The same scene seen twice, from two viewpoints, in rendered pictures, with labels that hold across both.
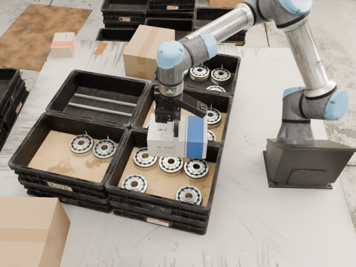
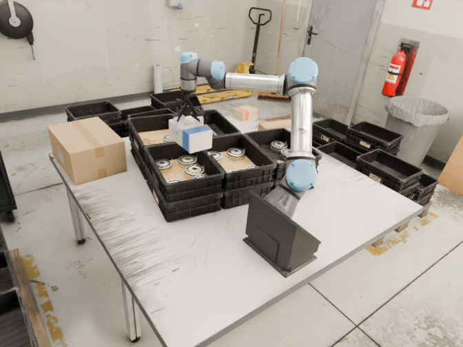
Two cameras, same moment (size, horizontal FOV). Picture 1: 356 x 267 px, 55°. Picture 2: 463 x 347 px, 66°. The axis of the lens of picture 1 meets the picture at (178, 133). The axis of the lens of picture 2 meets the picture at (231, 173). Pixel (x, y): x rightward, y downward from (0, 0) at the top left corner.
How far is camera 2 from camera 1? 131 cm
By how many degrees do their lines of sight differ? 40
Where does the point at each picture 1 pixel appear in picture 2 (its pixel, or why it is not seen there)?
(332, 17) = not seen: outside the picture
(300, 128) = (280, 192)
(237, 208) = (205, 230)
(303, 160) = (262, 215)
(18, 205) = (109, 133)
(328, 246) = (224, 294)
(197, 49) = (204, 63)
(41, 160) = (148, 134)
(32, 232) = (96, 142)
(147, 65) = not seen: hidden behind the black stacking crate
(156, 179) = (178, 173)
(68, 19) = not seen: hidden behind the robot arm
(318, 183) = (275, 260)
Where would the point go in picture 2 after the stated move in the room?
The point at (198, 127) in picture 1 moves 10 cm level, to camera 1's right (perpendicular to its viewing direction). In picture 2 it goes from (198, 130) to (211, 138)
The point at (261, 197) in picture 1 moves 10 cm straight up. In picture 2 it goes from (229, 239) to (230, 223)
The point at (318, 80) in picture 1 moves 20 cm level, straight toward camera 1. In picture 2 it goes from (294, 144) to (246, 145)
